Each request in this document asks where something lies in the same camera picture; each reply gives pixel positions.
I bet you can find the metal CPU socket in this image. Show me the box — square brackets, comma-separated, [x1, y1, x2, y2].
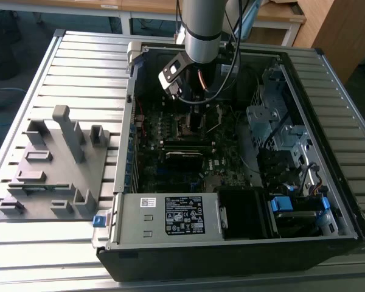
[175, 113, 208, 141]

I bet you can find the silver disk bay cage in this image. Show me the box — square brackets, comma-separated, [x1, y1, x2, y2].
[245, 68, 313, 153]

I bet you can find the green RAM stick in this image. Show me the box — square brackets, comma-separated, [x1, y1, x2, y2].
[164, 144, 215, 153]
[21, 184, 57, 194]

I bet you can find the grey case latch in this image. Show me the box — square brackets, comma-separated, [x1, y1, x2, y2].
[126, 41, 150, 75]

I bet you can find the green motherboard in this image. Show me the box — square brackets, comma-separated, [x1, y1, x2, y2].
[133, 97, 256, 194]

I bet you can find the small expansion card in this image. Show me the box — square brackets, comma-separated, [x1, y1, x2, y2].
[165, 150, 205, 179]

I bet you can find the finned chipset heatsink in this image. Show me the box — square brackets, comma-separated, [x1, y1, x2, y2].
[205, 176, 223, 191]

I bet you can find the wooden cabinet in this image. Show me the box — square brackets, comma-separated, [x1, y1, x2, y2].
[293, 0, 365, 86]

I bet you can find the hard disk in blue carrier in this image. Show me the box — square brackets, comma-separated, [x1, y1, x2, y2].
[268, 195, 322, 238]

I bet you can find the silver power supply unit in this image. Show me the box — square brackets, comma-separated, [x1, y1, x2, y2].
[106, 192, 229, 245]

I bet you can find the grey parts rack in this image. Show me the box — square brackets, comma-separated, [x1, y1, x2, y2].
[0, 105, 112, 221]

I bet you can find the black open PC case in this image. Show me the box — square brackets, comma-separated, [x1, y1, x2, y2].
[94, 41, 365, 282]

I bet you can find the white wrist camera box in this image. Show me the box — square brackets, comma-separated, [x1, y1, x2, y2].
[157, 51, 192, 100]

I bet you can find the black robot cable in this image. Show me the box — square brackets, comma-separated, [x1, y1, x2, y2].
[178, 0, 244, 106]

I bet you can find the red black twisted wire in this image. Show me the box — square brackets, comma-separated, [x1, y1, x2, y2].
[137, 97, 149, 137]

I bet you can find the wooden desk white frame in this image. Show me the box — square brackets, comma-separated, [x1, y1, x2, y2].
[121, 0, 307, 47]
[0, 0, 131, 36]

